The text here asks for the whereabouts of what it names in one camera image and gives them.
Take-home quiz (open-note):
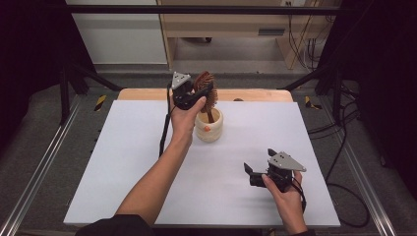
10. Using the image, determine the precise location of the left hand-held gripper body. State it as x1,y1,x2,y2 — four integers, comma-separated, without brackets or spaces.
170,71,203,111

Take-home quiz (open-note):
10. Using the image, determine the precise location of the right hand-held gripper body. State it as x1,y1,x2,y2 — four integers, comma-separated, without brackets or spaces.
248,150,308,194

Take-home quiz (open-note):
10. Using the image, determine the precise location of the brown wooden hairbrush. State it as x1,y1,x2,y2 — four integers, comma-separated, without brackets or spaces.
192,70,219,124

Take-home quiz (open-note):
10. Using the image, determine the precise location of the cream cup with orange dot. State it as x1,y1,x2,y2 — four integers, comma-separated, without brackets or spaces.
194,107,224,144

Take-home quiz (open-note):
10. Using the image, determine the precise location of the person's right hand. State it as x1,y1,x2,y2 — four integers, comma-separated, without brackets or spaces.
261,170,305,224

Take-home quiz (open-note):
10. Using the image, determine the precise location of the person's left hand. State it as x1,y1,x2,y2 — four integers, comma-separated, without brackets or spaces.
169,95,208,143

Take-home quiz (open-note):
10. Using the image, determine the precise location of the white board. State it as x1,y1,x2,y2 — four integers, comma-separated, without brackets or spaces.
63,99,341,228

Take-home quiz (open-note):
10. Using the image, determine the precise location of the wooden table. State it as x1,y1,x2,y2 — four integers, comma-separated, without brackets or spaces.
117,88,294,102

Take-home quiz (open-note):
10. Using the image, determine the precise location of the yellow black hazard tape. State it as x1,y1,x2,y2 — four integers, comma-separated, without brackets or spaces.
93,94,108,112
304,95,323,111

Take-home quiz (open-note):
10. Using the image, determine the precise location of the light wooden desk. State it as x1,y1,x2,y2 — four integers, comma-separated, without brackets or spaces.
156,0,342,71

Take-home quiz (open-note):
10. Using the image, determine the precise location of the black horizontal bar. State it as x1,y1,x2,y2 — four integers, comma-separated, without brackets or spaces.
65,4,347,16

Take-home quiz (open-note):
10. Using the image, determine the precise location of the white cabinet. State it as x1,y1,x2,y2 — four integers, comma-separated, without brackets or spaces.
65,0,168,65

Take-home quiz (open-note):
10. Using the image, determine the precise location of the black metal stand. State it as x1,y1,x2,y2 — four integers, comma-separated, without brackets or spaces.
281,62,345,126
59,62,123,126

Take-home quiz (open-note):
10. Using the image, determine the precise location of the black curtain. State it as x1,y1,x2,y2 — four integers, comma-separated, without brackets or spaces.
0,0,96,155
317,0,417,193

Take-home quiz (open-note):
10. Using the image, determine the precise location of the person's black clothing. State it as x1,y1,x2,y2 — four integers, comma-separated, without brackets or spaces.
75,213,317,236

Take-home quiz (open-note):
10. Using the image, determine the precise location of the right hand-held gripper cable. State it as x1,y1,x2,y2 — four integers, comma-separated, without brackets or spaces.
290,181,308,214

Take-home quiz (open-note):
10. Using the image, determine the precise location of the hand-held gripper cable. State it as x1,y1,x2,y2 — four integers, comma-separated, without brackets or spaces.
158,82,174,158
290,181,308,214

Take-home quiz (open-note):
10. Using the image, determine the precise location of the left hand-held gripper cable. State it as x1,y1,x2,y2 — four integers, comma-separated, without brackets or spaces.
158,82,174,158

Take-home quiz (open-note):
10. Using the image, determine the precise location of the black floor cable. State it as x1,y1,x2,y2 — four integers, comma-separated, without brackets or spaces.
308,83,372,229

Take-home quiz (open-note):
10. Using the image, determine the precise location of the aluminium rail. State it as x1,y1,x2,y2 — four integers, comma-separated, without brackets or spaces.
0,96,83,236
338,141,398,236

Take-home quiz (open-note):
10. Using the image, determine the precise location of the bundle of hanging cables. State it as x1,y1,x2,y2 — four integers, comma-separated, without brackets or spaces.
284,0,330,73

